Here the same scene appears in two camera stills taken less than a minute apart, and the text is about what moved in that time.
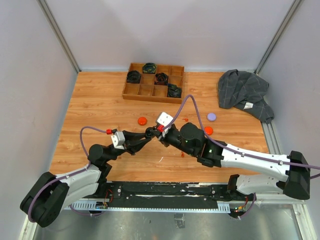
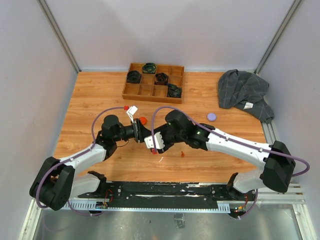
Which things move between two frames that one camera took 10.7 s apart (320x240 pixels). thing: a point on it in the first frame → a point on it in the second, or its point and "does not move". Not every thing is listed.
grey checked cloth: [246, 91] does not move
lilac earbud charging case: [211, 117] does not move
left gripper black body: [128, 147] → [136, 132]
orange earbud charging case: [142, 121] does not move
